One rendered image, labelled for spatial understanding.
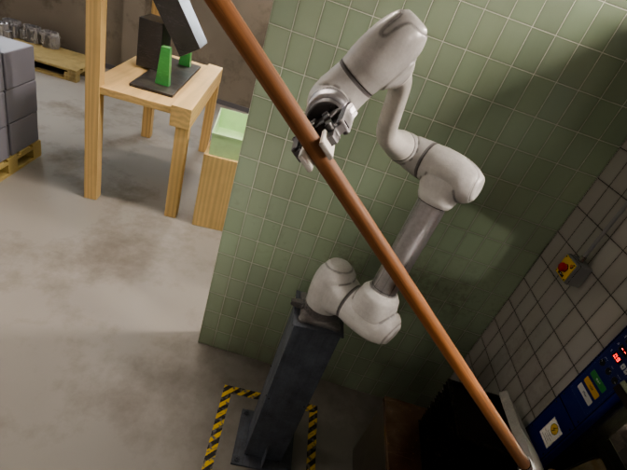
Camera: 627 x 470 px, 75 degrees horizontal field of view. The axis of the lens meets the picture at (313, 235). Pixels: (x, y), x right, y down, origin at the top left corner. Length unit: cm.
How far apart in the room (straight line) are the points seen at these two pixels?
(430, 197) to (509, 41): 83
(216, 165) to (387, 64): 280
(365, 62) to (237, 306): 192
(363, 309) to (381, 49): 94
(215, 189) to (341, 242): 177
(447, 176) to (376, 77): 53
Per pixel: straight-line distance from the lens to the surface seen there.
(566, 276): 204
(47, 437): 251
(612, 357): 183
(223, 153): 355
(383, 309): 151
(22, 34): 794
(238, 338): 273
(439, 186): 135
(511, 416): 141
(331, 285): 158
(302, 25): 188
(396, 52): 89
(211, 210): 378
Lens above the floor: 214
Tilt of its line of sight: 30 degrees down
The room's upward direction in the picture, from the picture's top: 20 degrees clockwise
